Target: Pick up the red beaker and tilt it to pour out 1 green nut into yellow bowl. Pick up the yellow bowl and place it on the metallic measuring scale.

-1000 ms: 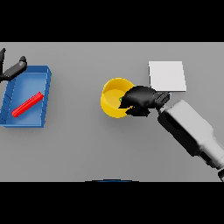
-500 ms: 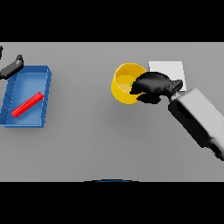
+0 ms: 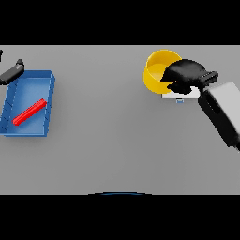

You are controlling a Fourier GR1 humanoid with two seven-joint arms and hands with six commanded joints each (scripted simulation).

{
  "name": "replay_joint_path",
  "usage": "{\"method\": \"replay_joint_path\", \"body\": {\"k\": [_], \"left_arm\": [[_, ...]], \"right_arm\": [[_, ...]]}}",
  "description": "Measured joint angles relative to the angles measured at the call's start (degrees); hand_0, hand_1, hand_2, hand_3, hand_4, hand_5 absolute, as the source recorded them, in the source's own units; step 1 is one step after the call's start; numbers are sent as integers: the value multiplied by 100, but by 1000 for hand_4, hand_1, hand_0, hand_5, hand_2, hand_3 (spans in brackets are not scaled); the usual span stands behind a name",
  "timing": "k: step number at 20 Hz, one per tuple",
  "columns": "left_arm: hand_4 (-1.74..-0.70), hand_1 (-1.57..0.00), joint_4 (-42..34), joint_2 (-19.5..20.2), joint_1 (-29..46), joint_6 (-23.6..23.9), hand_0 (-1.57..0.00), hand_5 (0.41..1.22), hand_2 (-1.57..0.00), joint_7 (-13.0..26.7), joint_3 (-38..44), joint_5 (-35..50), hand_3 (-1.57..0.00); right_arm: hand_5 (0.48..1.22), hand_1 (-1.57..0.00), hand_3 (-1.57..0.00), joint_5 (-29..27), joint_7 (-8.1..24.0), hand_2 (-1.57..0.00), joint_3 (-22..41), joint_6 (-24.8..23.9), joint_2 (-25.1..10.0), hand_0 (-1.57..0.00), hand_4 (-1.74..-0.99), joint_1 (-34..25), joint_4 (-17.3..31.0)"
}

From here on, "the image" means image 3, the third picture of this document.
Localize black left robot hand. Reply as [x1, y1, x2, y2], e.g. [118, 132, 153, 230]
[0, 49, 25, 86]

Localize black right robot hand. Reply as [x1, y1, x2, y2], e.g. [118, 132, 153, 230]
[159, 58, 219, 96]

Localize yellow bowl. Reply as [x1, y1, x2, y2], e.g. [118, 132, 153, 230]
[142, 49, 183, 95]

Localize pale square measuring scale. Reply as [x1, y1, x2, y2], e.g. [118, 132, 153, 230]
[160, 85, 202, 104]

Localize red beaker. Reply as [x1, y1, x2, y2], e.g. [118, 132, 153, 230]
[12, 97, 48, 127]

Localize blue tray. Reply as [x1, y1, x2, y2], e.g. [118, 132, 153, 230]
[0, 69, 56, 138]

